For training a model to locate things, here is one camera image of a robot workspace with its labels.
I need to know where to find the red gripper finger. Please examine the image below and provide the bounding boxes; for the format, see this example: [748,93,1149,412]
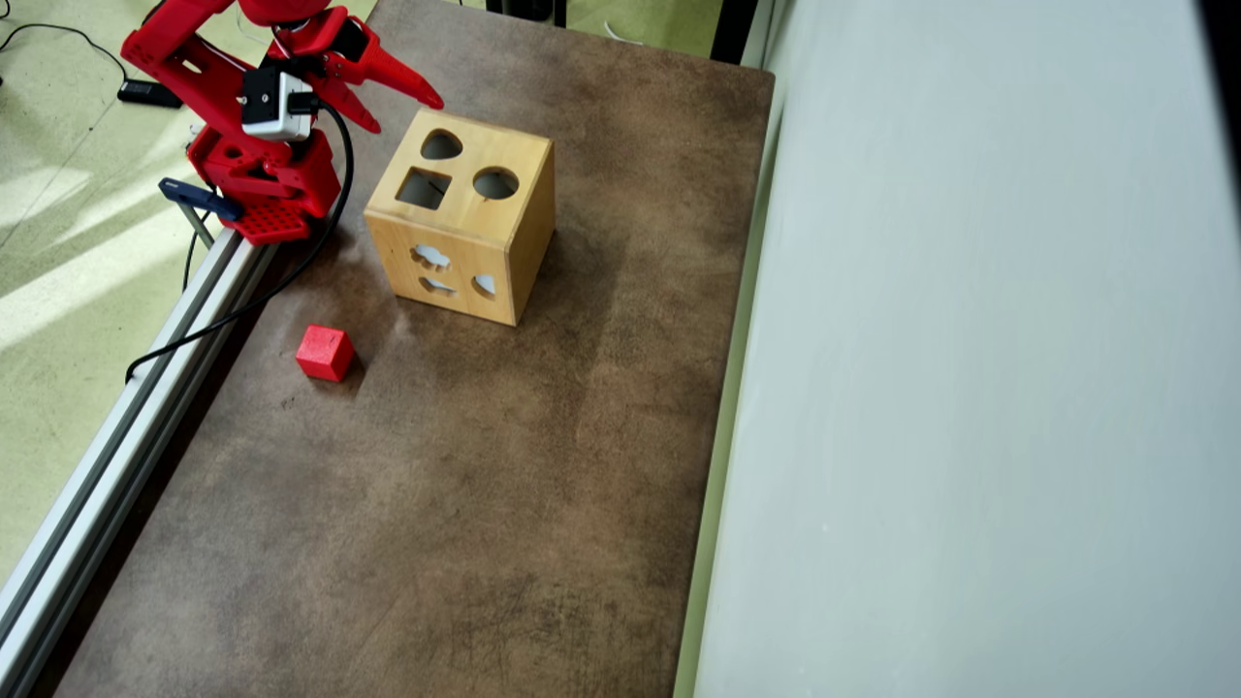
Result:
[330,44,445,110]
[308,78,382,135]

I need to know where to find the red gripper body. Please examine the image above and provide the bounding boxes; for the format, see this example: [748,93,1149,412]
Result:
[271,5,374,88]

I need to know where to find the red cube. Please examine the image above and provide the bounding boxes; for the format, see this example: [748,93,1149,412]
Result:
[295,325,356,383]

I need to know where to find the black furniture leg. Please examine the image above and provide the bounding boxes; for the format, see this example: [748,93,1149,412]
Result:
[485,0,568,28]

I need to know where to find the blue clamp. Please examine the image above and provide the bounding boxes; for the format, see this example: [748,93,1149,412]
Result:
[158,176,245,248]

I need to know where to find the black power adapter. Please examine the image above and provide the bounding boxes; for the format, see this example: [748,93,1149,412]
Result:
[116,79,185,110]

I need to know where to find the wooden shape sorter box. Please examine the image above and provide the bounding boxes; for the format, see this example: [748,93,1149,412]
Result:
[364,108,557,328]

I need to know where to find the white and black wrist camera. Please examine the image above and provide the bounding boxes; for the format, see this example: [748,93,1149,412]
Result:
[240,66,316,143]

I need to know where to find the thick black camera cable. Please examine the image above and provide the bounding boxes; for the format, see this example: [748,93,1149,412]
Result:
[124,94,356,384]

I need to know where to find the thin black floor cable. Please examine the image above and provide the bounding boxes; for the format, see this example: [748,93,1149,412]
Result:
[0,21,130,86]

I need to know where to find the dark vertical post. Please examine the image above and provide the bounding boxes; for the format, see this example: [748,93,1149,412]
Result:
[711,0,759,67]

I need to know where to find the aluminium profile rail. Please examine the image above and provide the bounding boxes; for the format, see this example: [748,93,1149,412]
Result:
[0,225,282,698]

